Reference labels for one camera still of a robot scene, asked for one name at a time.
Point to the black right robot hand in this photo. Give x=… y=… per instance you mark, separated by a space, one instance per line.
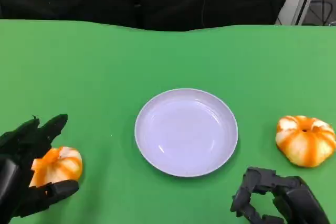
x=302 y=203

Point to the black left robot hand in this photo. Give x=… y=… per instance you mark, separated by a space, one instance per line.
x=15 y=182

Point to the orange and white bread roll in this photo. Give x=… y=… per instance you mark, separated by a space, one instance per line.
x=304 y=142
x=65 y=163

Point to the lilac plate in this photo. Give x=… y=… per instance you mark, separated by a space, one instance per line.
x=186 y=132

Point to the green table cloth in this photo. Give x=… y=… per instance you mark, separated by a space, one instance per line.
x=105 y=77

